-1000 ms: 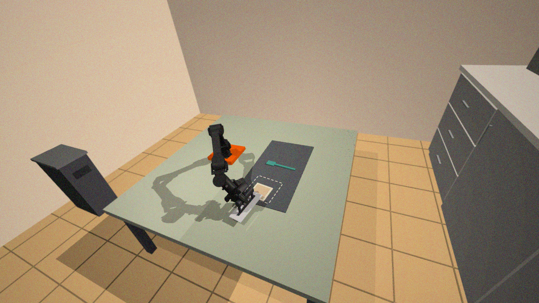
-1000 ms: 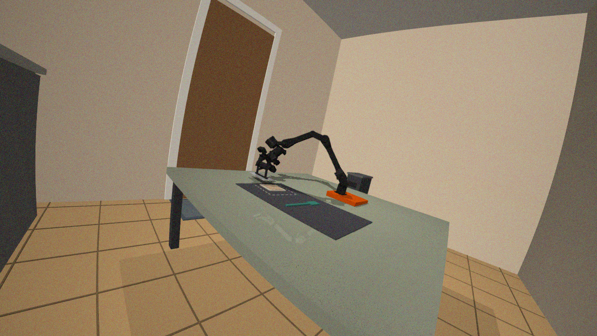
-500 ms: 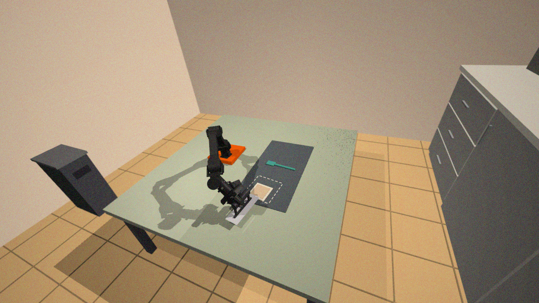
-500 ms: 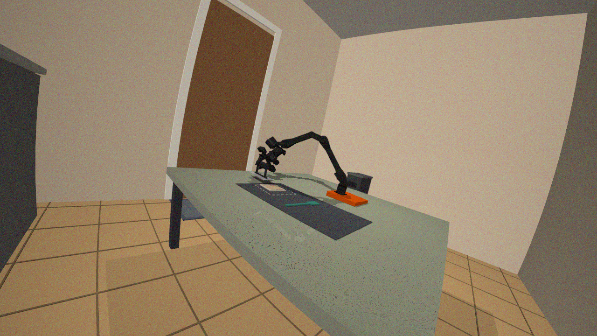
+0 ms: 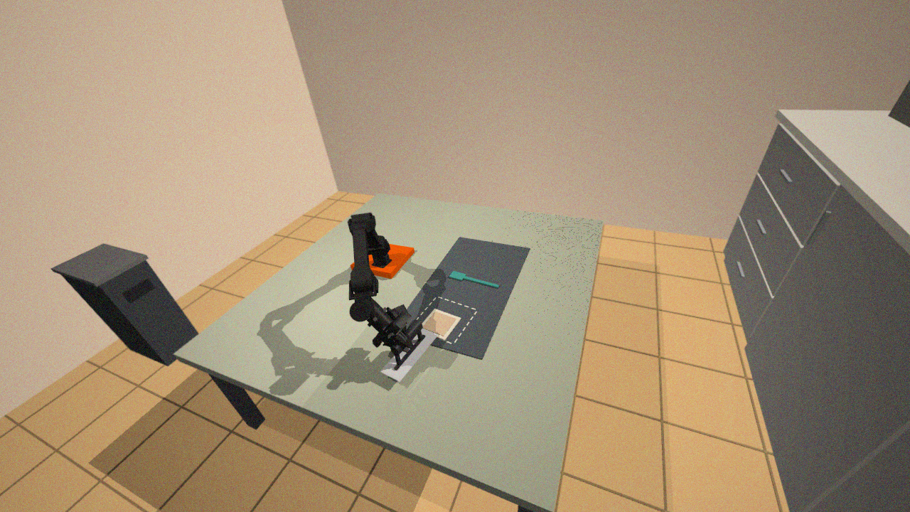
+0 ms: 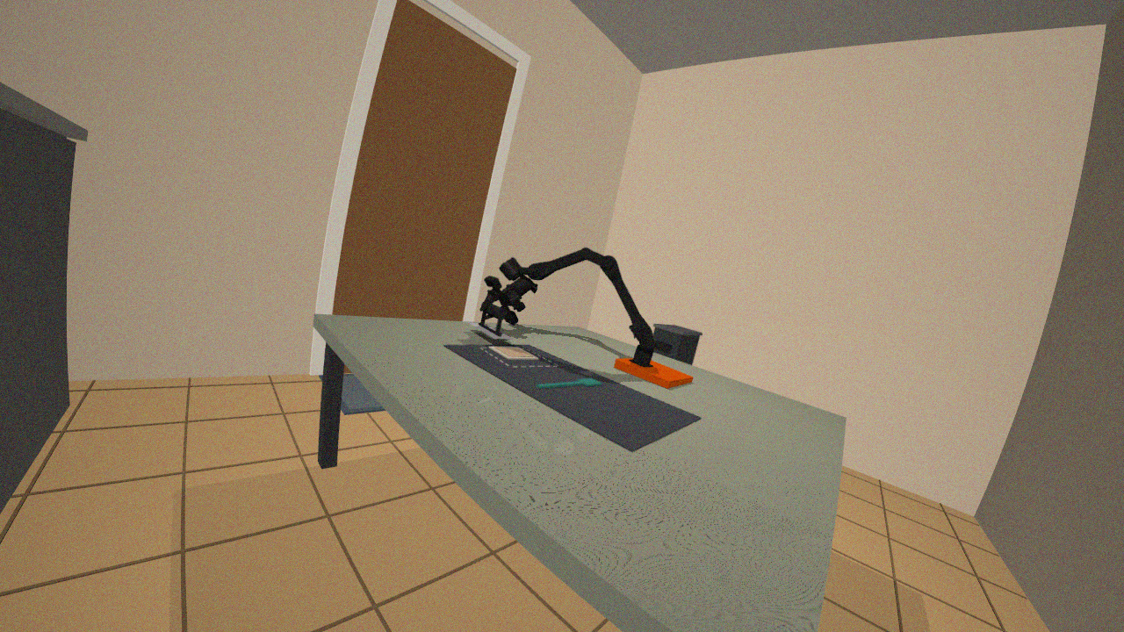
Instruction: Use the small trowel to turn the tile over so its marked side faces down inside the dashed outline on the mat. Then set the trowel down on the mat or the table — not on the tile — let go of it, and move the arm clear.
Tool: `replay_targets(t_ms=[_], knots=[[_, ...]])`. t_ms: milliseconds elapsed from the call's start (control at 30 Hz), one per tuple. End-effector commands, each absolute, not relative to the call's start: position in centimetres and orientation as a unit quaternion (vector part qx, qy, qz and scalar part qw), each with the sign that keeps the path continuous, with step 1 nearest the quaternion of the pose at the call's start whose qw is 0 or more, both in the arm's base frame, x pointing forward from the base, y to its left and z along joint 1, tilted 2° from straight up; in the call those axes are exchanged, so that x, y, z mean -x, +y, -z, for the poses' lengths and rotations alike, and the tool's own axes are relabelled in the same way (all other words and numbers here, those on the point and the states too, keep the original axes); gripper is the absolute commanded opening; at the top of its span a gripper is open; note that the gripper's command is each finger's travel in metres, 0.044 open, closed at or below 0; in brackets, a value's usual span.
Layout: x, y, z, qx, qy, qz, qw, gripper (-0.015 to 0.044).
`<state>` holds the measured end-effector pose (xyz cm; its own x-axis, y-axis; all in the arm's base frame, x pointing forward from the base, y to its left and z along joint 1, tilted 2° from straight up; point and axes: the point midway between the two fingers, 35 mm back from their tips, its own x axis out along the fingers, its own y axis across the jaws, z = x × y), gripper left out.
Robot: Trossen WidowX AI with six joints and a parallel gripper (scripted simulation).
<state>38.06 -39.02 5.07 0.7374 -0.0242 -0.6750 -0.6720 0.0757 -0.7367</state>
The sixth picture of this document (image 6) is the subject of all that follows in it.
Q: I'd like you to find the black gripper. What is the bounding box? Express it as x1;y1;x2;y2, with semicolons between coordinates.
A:
479;276;522;325

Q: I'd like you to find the tan square tile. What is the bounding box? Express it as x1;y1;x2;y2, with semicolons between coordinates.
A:
490;347;538;360

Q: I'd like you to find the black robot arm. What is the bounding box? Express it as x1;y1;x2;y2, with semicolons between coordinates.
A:
500;249;656;367

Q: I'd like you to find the teal small trowel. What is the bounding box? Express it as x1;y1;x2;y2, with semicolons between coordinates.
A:
537;378;602;389

